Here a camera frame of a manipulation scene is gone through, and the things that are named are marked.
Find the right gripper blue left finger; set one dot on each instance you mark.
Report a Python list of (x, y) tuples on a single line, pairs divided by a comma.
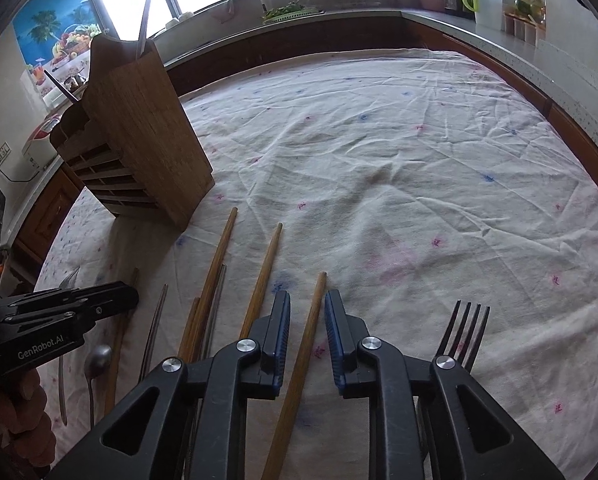
[(272, 334)]

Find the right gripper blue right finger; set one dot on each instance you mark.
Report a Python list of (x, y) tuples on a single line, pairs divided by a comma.
[(344, 333)]

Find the wooden chopstick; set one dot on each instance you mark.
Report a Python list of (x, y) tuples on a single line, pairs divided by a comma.
[(259, 291), (287, 417), (113, 370), (199, 312)]

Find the metal chopstick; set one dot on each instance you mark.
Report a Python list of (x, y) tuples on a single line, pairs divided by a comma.
[(152, 334), (142, 35), (208, 336)]

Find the steel spoon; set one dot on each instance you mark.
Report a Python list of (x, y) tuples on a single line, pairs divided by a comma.
[(96, 364)]

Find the left hand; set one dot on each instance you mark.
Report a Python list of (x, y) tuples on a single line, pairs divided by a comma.
[(26, 435)]

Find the dark steel fork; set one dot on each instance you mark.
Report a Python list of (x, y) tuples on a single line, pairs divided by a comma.
[(462, 337)]

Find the floral white tablecloth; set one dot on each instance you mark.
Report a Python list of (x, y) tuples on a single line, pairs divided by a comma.
[(539, 359)]

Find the white red rice cooker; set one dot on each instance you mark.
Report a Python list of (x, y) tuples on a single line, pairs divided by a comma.
[(38, 152)]

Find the wooden utensil holder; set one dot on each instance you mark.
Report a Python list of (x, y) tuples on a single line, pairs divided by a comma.
[(129, 140)]

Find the dark chopstick in holder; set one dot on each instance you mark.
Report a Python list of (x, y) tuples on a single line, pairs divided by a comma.
[(68, 94)]

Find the tropical fruit poster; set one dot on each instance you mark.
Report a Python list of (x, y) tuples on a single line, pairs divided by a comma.
[(54, 38)]

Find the metal chopstick in holder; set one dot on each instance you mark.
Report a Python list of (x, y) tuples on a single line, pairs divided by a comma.
[(142, 35)]

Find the green vegetables basket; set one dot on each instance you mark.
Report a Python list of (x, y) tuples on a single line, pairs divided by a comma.
[(288, 12)]

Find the spice bottle rack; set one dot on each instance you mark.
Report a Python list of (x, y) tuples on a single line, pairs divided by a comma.
[(526, 20)]

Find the white jug green handle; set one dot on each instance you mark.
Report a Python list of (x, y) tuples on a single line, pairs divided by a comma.
[(487, 13)]

